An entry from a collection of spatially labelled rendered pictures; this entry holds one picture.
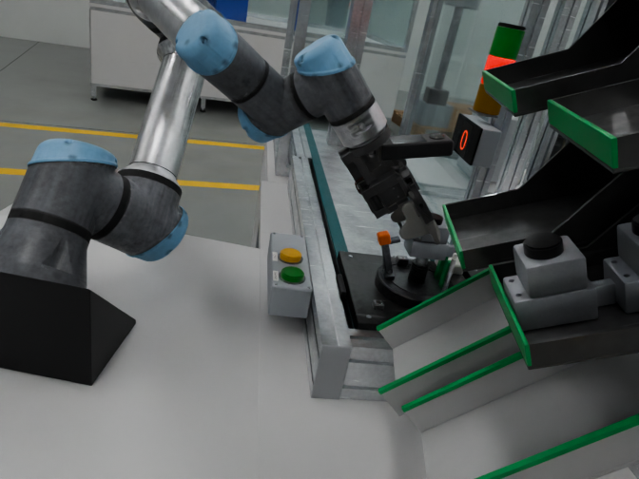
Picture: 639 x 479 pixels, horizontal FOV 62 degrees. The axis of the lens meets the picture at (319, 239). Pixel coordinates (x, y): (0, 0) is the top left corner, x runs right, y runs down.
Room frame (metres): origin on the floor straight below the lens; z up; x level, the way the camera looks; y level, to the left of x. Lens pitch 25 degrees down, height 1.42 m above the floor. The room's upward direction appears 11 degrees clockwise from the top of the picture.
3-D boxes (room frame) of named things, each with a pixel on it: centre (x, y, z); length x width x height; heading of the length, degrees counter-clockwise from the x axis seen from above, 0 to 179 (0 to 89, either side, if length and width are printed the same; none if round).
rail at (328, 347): (1.07, 0.02, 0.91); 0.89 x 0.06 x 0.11; 10
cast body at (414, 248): (0.83, -0.19, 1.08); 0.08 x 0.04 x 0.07; 100
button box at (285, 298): (0.87, 0.05, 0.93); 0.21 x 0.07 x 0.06; 10
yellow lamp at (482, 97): (1.03, -0.26, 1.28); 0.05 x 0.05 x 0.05
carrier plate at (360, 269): (0.83, -0.18, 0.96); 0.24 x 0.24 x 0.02; 10
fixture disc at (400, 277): (0.83, -0.18, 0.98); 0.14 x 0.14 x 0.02
